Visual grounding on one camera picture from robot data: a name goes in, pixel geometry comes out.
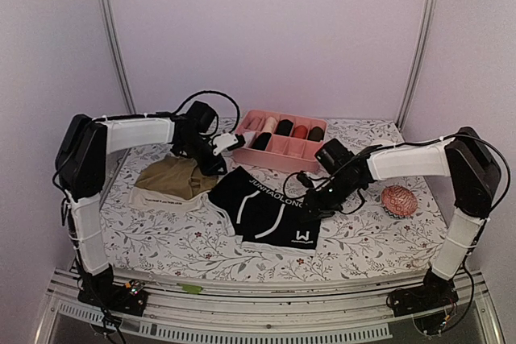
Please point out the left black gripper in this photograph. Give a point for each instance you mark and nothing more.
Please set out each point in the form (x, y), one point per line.
(210, 168)

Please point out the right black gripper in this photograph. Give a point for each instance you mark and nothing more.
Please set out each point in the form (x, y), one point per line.
(316, 205)

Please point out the black underwear white trim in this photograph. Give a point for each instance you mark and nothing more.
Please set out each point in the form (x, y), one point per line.
(261, 218)

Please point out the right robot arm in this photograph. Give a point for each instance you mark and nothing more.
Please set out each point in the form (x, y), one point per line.
(478, 173)

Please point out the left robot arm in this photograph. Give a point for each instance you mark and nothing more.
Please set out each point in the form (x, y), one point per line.
(81, 163)

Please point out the black rolled underwear front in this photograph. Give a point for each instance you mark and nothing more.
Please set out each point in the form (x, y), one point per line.
(261, 141)

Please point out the black rolled underwear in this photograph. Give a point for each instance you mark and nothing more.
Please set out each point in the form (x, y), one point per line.
(284, 127)
(261, 141)

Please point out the beige rolled underwear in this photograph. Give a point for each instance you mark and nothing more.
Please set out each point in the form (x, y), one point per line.
(269, 124)

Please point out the khaki underwear cream waistband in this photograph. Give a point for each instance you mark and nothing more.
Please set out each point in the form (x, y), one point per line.
(172, 184)

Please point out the black rolled underwear back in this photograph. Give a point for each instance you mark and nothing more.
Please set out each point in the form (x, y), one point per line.
(284, 127)

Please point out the olive rolled underwear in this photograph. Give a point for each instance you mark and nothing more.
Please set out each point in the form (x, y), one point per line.
(316, 134)

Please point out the red rolled underwear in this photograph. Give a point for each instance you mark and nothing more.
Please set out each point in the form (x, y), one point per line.
(300, 132)

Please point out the white folded cloth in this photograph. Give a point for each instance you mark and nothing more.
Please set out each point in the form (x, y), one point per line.
(248, 136)

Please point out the pink folded cloth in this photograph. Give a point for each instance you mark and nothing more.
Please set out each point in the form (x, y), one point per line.
(255, 124)

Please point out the pink divided storage box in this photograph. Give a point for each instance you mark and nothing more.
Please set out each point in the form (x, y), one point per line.
(285, 154)

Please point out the red patterned bowl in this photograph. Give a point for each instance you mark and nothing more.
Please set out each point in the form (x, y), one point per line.
(399, 202)

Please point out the floral table mat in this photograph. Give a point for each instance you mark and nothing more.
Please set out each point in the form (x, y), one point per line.
(361, 242)

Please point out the white bowl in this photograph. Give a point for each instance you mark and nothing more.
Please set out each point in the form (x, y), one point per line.
(383, 144)

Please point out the green tape scrap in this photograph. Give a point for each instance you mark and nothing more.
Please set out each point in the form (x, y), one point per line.
(191, 289)

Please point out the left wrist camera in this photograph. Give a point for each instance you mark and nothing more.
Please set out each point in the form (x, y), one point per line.
(223, 141)

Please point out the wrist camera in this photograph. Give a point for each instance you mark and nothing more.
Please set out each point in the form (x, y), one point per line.
(306, 180)
(223, 141)

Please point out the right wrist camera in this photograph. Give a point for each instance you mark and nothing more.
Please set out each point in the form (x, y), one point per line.
(306, 180)

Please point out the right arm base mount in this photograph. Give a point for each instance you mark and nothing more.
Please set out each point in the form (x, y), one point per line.
(433, 293)

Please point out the aluminium front rail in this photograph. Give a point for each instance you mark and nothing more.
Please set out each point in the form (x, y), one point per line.
(337, 311)

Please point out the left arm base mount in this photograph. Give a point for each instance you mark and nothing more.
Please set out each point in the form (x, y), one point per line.
(102, 292)

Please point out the left aluminium frame post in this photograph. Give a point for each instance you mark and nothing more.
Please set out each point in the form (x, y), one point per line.
(116, 54)

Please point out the aluminium frame post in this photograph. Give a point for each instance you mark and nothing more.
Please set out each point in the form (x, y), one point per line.
(116, 54)
(428, 12)

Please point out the right aluminium frame post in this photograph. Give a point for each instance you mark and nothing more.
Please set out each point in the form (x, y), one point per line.
(428, 12)

